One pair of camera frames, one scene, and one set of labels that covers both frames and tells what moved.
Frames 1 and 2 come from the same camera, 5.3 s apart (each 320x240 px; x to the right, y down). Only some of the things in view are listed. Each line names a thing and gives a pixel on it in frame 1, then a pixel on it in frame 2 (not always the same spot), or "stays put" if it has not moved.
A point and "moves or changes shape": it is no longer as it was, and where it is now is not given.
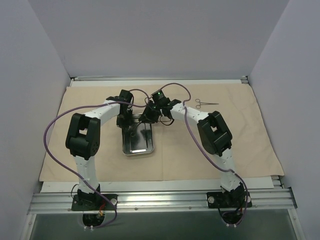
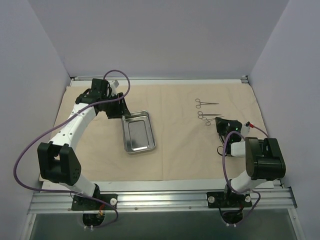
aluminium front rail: x=61 y=203 stays put
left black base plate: x=87 y=202 stays put
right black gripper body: x=146 y=117 → x=222 y=125
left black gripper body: x=124 y=120 → x=116 y=110
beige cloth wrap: x=180 y=153 stays put
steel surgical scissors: x=132 y=134 moves or changes shape
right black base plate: x=232 y=199 stays put
